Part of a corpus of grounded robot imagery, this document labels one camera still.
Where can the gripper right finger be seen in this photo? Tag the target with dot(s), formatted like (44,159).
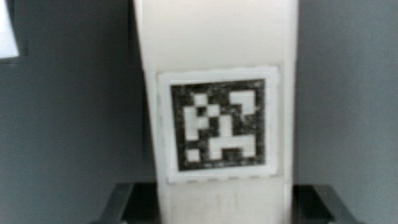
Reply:
(318,207)

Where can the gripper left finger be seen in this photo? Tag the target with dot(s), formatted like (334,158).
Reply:
(131,205)

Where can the white leg front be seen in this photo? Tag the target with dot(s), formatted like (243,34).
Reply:
(218,57)

